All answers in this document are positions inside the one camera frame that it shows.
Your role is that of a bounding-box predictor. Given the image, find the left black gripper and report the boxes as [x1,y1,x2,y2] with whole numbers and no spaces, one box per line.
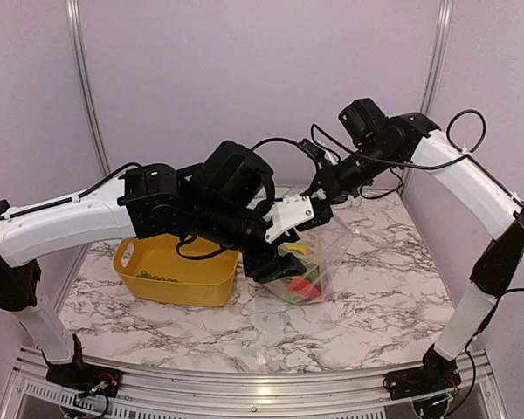
[192,199,309,284]

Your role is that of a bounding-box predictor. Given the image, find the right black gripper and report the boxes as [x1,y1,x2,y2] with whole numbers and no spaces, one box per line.
[307,140,400,206]

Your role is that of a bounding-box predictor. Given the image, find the yellow toy lemon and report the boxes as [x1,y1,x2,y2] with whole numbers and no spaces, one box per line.
[287,243,311,256]

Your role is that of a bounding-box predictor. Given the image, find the orange toy carrot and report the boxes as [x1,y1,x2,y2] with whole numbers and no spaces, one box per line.
[286,276,322,301]

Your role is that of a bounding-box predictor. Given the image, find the green toy leafy vegetable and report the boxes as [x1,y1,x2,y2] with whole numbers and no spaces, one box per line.
[279,250,325,285]

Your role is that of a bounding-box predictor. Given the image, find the clear zip top bag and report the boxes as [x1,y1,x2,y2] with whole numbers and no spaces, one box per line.
[263,209,355,305]

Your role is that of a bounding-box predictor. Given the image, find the yellow plastic basket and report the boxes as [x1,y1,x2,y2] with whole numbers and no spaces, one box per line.
[113,235,239,307]

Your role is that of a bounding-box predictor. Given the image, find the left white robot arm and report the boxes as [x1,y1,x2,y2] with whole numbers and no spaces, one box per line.
[0,163,315,388]

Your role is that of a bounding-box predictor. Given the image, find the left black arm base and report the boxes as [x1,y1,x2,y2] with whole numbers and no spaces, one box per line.
[43,334,122,397]

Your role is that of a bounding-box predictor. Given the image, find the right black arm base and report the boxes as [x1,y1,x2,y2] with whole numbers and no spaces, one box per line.
[383,345,462,400]

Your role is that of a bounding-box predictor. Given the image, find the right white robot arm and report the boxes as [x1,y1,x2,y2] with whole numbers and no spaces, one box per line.
[307,104,524,391]

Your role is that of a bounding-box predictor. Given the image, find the green toy grapes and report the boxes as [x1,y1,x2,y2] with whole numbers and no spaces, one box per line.
[137,270,179,283]

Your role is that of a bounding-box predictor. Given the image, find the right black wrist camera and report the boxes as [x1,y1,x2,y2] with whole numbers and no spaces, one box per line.
[338,98,388,150]

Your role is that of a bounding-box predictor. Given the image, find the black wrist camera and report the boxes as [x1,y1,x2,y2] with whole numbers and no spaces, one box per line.
[200,140,335,244]
[338,98,388,150]

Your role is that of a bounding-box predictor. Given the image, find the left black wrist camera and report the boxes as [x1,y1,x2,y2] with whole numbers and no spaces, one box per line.
[200,140,335,244]

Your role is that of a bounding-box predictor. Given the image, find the front aluminium rail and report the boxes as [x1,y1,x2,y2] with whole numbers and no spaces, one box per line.
[0,344,507,419]

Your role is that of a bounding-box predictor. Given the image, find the right aluminium frame post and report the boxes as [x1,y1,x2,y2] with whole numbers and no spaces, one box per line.
[419,0,454,115]

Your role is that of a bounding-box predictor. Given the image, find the aluminium frame post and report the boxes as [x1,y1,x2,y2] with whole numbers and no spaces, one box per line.
[65,0,111,175]
[419,0,454,115]

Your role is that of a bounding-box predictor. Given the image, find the left aluminium frame post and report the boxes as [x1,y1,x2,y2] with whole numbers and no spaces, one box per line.
[65,0,111,175]

